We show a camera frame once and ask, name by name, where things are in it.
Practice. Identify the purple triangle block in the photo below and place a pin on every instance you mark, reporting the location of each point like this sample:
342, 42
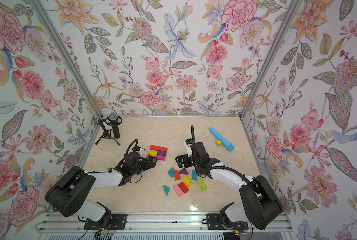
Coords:
183, 172

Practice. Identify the teal triangle block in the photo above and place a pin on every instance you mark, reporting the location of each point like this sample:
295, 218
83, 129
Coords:
171, 172
166, 190

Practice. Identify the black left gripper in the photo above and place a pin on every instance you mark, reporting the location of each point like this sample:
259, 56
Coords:
147, 165

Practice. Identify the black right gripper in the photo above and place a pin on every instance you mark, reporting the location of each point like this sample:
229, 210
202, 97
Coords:
186, 158

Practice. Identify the red rectangular block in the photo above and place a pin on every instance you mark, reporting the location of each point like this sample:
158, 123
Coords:
163, 149
183, 187
154, 148
177, 175

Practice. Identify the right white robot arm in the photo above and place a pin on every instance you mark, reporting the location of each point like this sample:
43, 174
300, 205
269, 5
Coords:
260, 205

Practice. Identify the blue toy microphone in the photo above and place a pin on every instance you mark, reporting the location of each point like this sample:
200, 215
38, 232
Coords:
229, 146

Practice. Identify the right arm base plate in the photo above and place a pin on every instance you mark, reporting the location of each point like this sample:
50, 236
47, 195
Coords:
221, 222

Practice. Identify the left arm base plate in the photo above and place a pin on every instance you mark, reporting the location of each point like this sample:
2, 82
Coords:
113, 222

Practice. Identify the small yellow cube block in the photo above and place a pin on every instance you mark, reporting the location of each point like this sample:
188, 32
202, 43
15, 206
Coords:
218, 143

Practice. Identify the teal small block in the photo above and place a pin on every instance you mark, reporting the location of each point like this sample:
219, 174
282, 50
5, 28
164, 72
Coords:
194, 175

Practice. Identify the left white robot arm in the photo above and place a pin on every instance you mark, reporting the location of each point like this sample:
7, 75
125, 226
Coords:
69, 195

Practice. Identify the black rhinestone microphone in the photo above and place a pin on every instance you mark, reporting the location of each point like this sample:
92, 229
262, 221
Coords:
114, 122

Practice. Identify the yellow rectangular block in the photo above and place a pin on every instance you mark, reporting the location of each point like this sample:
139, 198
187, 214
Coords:
151, 153
187, 181

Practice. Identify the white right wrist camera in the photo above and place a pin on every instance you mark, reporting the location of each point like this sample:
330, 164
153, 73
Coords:
188, 144

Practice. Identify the purple rectangular block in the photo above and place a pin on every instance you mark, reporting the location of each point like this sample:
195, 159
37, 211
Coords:
161, 153

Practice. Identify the black tripod mic stand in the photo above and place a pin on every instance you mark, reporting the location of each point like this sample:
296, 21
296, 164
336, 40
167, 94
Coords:
107, 131

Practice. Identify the green rectangular block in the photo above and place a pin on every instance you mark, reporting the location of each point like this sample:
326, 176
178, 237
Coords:
201, 184

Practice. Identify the pink rectangular block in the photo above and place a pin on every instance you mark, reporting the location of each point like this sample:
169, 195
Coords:
178, 190

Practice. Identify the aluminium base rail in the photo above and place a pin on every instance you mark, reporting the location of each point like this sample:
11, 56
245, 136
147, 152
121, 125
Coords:
161, 226

